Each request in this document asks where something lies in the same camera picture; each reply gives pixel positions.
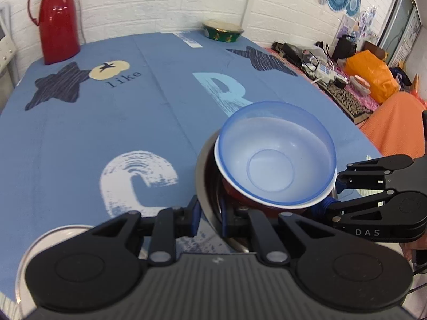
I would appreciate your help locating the blue printed tablecloth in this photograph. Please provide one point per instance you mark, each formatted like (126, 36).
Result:
(119, 127)

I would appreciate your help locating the black bag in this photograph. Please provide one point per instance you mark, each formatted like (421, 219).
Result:
(345, 48)

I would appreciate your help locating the orange cloth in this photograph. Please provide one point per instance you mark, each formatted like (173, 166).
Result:
(396, 127)

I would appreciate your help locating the stainless steel bowl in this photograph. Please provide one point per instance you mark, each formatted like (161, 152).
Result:
(210, 191)

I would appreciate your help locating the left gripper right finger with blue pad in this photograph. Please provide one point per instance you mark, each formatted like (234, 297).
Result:
(252, 226)

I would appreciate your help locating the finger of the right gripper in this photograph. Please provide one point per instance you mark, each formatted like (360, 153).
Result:
(370, 174)
(331, 207)

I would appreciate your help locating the orange bag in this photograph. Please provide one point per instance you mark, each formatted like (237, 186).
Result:
(375, 72)

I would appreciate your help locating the green gold decorated bowl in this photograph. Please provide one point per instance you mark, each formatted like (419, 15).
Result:
(221, 31)

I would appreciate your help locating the white plate dark rim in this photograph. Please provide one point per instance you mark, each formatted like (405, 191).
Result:
(78, 269)

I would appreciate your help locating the red thermos jug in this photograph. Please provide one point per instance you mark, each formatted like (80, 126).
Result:
(57, 23)

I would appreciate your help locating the blue translucent plastic bowl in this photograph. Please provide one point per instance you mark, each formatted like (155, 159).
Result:
(277, 152)

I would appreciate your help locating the white water dispenser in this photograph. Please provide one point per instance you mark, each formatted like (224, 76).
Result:
(8, 48)

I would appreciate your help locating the red white ceramic bowl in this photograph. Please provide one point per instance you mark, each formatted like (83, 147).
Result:
(249, 200)

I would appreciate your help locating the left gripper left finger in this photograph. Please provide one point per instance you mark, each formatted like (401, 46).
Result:
(169, 225)

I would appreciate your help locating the cluttered side table items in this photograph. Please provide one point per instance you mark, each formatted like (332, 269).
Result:
(322, 72)

